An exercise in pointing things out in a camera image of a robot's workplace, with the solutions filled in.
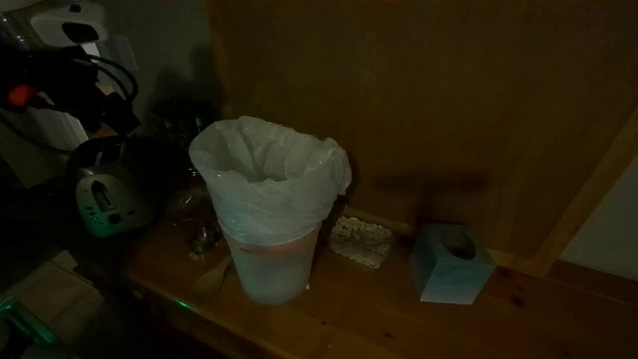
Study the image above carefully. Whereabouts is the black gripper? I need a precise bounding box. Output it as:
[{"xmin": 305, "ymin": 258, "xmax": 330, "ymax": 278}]
[{"xmin": 91, "ymin": 88, "xmax": 143, "ymax": 138}]

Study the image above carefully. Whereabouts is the white bucket liner bag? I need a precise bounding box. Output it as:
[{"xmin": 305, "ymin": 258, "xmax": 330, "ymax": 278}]
[{"xmin": 187, "ymin": 114, "xmax": 354, "ymax": 246}]

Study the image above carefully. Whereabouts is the clear plastic bucket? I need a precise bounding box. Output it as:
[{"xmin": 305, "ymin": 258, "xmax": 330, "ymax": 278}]
[{"xmin": 217, "ymin": 216, "xmax": 322, "ymax": 307}]

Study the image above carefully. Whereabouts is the silver electric kettle appliance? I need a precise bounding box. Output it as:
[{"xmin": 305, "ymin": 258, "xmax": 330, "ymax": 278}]
[{"xmin": 63, "ymin": 134, "xmax": 159, "ymax": 242}]

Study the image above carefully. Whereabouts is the small tan wooden object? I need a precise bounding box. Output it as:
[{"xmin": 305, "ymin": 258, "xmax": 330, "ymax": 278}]
[{"xmin": 189, "ymin": 256, "xmax": 235, "ymax": 301}]

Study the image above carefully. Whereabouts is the cardboard box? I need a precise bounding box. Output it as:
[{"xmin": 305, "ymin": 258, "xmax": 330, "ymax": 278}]
[{"xmin": 0, "ymin": 250, "xmax": 107, "ymax": 349}]

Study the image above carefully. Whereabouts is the speckled rectangular sponge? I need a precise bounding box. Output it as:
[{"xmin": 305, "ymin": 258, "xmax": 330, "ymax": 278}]
[{"xmin": 326, "ymin": 212, "xmax": 394, "ymax": 272}]

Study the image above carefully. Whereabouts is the brown wooden cabinet panel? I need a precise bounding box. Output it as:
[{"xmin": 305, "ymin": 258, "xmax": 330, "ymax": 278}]
[{"xmin": 205, "ymin": 0, "xmax": 638, "ymax": 276}]

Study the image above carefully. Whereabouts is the blue tissue box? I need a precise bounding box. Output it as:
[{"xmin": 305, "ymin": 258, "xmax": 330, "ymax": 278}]
[{"xmin": 408, "ymin": 222, "xmax": 496, "ymax": 307}]

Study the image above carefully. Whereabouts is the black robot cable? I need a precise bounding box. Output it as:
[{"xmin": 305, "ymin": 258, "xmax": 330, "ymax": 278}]
[{"xmin": 81, "ymin": 54, "xmax": 141, "ymax": 104}]

